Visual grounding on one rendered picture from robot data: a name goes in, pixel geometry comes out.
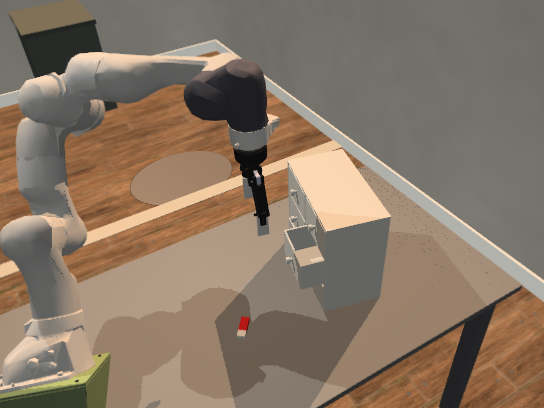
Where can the white chest of drawers with wooden top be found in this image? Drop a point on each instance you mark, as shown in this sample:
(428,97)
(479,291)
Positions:
(356,226)

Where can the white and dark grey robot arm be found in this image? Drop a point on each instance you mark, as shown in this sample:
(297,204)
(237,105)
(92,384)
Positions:
(222,87)

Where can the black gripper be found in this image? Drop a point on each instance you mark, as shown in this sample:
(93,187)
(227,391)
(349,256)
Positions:
(253,184)

